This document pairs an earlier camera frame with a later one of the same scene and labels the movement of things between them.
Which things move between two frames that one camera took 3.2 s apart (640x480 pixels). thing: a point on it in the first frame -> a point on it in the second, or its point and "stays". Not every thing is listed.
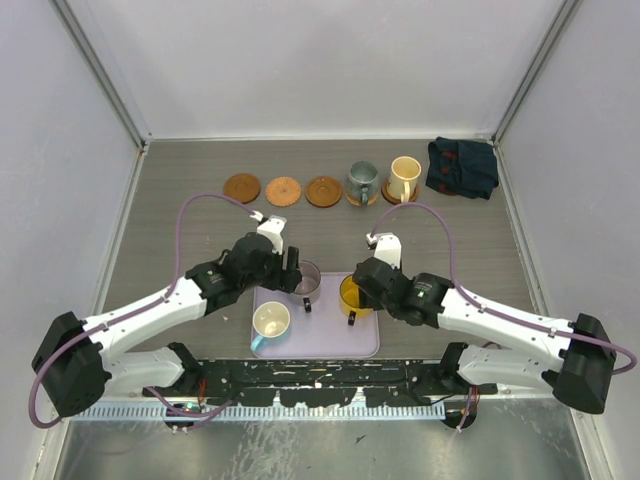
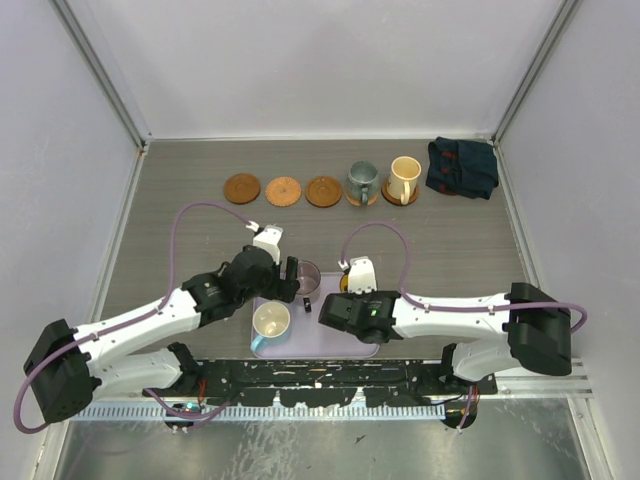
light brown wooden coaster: (357, 201) stays
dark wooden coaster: (244, 188) stays
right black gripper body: (376, 304) -> (365, 296)
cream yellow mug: (405, 171) stays
